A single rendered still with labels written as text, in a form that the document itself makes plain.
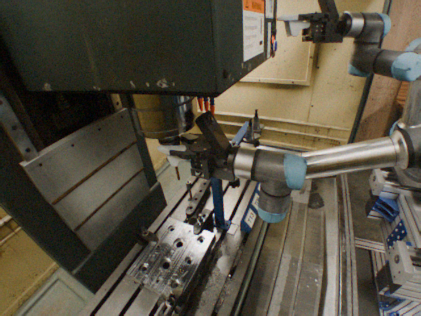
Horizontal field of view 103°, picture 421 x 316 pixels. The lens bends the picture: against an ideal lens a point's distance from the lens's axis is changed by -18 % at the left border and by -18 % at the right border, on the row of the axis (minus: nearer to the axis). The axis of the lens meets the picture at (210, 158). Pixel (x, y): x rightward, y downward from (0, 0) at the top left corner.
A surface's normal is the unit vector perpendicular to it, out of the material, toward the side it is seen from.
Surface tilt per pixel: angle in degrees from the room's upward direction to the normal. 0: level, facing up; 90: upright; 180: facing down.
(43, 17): 90
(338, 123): 90
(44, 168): 90
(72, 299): 0
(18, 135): 90
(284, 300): 8
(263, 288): 7
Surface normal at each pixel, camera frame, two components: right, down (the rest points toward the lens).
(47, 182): 0.91, 0.18
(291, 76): -0.43, 0.54
